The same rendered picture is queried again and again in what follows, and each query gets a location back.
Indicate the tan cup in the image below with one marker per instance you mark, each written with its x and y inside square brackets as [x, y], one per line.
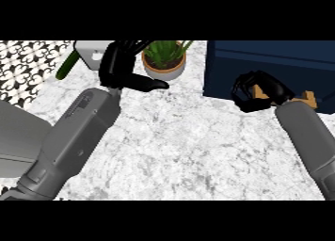
[308, 99]

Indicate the green cucumber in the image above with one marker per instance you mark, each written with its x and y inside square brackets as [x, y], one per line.
[68, 66]

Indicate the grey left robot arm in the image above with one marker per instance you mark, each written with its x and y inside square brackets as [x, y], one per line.
[57, 142]

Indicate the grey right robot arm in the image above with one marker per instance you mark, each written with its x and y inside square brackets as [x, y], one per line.
[312, 147]

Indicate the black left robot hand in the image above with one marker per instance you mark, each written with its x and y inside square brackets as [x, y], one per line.
[121, 70]

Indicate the potted green plant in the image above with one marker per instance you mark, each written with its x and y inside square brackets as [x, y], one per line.
[165, 59]

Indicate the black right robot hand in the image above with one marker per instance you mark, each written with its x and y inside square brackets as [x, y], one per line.
[268, 86]

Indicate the dark blue open drawer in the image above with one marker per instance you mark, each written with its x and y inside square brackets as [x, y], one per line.
[276, 67]

